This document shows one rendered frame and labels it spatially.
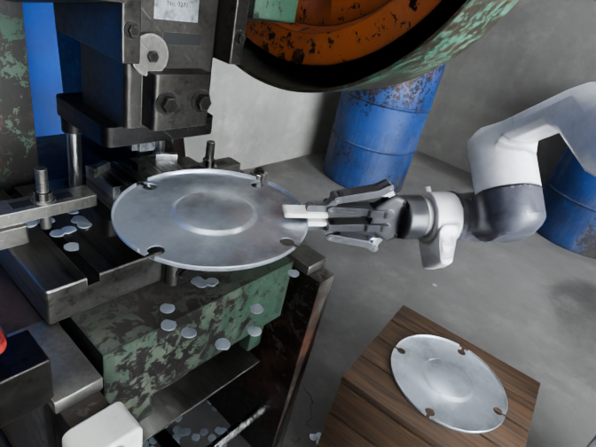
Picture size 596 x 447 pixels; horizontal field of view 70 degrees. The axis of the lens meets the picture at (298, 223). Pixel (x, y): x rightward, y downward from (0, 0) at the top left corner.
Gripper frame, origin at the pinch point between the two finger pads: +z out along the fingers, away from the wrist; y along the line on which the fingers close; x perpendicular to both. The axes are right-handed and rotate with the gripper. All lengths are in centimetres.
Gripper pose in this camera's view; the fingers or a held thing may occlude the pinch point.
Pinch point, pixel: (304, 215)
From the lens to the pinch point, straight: 68.4
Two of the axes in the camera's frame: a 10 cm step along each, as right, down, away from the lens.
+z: -9.8, -0.1, -2.2
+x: 1.8, 5.2, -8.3
